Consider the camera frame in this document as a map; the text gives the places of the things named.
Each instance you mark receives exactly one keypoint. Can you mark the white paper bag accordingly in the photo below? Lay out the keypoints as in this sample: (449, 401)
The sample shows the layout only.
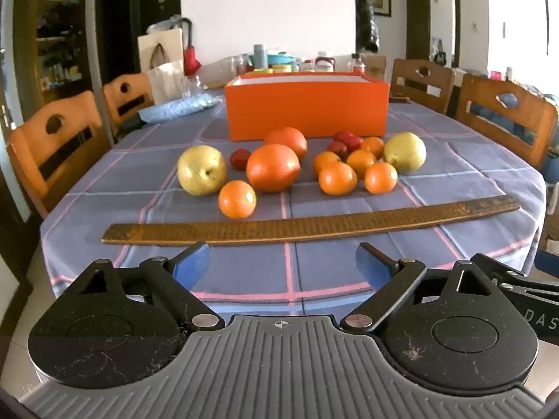
(146, 48)

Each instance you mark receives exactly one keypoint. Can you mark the blue tumbler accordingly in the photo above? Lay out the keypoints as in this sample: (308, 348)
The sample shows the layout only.
(260, 56)

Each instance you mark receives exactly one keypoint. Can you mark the red folded umbrella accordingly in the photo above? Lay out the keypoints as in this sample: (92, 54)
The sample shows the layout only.
(191, 63)

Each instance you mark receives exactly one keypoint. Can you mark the large orange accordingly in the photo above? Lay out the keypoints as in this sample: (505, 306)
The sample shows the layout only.
(273, 169)
(288, 139)

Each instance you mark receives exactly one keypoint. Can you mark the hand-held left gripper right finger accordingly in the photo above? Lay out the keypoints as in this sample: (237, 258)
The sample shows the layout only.
(369, 266)

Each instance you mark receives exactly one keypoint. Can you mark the red tomato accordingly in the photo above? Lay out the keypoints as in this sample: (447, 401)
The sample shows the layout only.
(342, 134)
(337, 148)
(240, 159)
(354, 143)

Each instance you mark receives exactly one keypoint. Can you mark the long wooden ruler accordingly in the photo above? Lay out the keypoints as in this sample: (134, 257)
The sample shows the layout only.
(305, 227)

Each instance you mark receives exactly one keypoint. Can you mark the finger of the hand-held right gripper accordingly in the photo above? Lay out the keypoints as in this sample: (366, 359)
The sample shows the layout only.
(502, 273)
(549, 264)

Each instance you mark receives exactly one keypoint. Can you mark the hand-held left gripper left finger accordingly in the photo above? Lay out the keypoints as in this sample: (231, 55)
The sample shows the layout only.
(194, 266)

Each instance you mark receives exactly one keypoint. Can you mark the small dark guitar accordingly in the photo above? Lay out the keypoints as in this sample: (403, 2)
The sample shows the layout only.
(440, 58)

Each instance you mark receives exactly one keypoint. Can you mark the dark bottle red label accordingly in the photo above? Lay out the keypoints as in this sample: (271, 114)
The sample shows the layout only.
(357, 64)

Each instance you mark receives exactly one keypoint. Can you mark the brown cardboard carton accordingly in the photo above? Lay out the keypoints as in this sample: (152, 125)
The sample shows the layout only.
(375, 67)

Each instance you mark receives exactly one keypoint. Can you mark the purple supplement jar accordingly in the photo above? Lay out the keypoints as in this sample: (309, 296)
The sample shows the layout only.
(325, 64)

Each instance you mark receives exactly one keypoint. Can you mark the dark door frame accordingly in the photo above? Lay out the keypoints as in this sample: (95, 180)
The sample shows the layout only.
(415, 8)

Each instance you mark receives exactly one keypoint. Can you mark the black hanging jacket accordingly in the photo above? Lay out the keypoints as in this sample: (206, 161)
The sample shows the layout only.
(366, 22)

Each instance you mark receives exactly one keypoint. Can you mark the white jar yellow lid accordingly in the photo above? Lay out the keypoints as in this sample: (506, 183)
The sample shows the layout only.
(283, 69)

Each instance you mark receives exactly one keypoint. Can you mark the yellow-green mug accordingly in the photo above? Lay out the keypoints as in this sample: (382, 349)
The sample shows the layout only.
(262, 70)

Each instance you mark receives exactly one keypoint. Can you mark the yellow pear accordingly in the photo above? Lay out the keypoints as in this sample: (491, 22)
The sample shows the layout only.
(201, 170)
(406, 152)

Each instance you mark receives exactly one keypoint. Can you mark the dark shelf cabinet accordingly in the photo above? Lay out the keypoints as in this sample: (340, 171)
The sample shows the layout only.
(56, 30)

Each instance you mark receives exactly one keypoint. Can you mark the clear glass jar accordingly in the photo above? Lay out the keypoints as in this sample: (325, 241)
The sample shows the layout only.
(241, 65)

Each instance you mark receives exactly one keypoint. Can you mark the wooden dining chair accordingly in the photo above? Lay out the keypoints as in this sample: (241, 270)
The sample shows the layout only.
(139, 85)
(537, 113)
(401, 78)
(30, 157)

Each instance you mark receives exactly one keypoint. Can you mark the blue plastic bag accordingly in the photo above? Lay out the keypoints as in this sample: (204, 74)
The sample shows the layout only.
(179, 108)

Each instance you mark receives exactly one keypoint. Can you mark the dark wooden door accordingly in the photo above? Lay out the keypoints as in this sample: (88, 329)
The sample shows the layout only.
(118, 17)

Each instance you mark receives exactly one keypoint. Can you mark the orange cardboard box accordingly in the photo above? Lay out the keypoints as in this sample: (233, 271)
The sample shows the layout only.
(305, 109)

